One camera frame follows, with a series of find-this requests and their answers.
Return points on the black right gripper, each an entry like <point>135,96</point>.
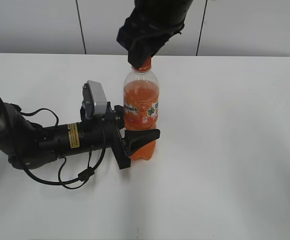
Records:
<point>151,24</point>

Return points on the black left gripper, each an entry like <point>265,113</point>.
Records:
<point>105,129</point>

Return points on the orange bottle cap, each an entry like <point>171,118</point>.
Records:
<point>145,67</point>

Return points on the orange soda bottle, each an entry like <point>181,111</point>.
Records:
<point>140,100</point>

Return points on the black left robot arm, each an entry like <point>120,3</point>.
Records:
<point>39,145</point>

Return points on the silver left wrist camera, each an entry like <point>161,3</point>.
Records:
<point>94,99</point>

